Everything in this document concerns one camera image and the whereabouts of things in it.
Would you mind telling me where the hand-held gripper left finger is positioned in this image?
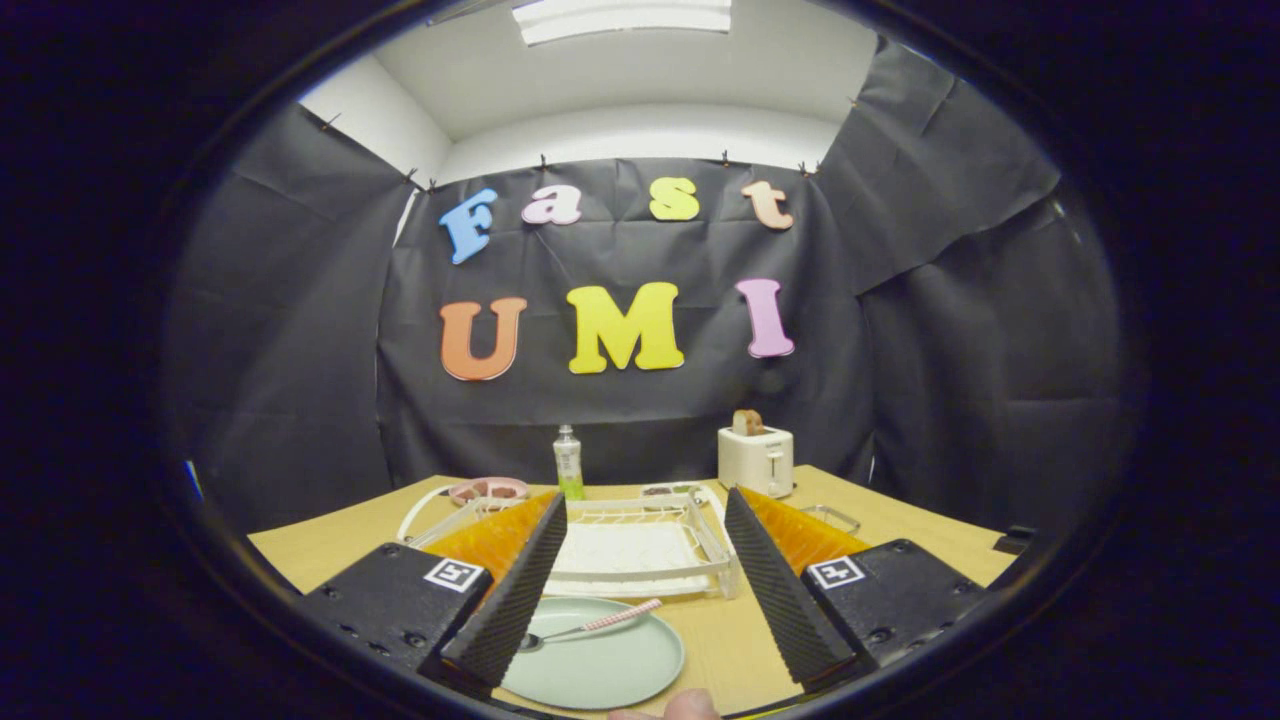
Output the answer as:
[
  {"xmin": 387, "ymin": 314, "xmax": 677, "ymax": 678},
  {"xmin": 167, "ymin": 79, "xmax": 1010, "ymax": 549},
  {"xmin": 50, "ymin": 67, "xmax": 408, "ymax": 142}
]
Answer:
[{"xmin": 298, "ymin": 490, "xmax": 569, "ymax": 691}]

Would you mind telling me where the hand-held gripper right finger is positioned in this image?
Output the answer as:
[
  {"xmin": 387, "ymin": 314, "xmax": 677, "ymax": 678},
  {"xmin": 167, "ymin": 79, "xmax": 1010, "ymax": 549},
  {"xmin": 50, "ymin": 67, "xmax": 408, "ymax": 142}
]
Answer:
[{"xmin": 722, "ymin": 486, "xmax": 993, "ymax": 693}]

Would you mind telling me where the metal wire basket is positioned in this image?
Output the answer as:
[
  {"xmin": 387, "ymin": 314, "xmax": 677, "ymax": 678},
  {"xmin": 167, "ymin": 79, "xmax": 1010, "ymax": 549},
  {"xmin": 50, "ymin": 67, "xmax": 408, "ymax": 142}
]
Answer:
[{"xmin": 797, "ymin": 504, "xmax": 861, "ymax": 536}]

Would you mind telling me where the spoon with red checkered handle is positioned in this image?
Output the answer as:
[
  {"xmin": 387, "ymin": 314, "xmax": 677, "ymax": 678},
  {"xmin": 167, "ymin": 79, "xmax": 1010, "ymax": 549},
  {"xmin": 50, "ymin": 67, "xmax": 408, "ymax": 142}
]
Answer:
[{"xmin": 518, "ymin": 598, "xmax": 664, "ymax": 653}]

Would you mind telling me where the light green plate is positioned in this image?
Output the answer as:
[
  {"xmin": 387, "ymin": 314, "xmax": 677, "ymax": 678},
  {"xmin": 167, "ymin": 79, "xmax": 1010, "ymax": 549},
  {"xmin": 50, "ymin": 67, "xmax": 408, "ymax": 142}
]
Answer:
[{"xmin": 500, "ymin": 596, "xmax": 687, "ymax": 712}]

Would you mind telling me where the white wire dish rack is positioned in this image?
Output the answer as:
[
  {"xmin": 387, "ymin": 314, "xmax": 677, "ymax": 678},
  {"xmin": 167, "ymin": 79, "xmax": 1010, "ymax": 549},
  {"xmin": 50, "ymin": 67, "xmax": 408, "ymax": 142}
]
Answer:
[{"xmin": 397, "ymin": 484, "xmax": 743, "ymax": 601}]

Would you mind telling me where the pink plate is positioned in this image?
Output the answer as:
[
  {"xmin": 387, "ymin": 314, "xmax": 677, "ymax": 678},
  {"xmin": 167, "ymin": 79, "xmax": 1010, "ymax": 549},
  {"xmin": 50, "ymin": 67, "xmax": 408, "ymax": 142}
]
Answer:
[{"xmin": 448, "ymin": 476, "xmax": 531, "ymax": 507}]

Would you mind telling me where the white toaster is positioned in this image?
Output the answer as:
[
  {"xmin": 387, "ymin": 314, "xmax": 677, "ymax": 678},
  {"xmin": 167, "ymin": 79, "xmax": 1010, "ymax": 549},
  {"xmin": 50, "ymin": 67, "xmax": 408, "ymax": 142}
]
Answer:
[{"xmin": 717, "ymin": 425, "xmax": 795, "ymax": 499}]

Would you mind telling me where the clear bottle with green liquid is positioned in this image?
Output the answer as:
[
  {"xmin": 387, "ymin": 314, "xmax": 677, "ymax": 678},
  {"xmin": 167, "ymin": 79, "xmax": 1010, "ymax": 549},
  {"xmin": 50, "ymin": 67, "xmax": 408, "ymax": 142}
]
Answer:
[{"xmin": 553, "ymin": 425, "xmax": 586, "ymax": 501}]

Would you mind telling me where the ceiling light panel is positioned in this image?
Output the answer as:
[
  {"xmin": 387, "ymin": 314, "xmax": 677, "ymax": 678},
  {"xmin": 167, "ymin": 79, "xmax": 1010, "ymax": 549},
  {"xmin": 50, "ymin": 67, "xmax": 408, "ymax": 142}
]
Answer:
[{"xmin": 512, "ymin": 0, "xmax": 734, "ymax": 47}]

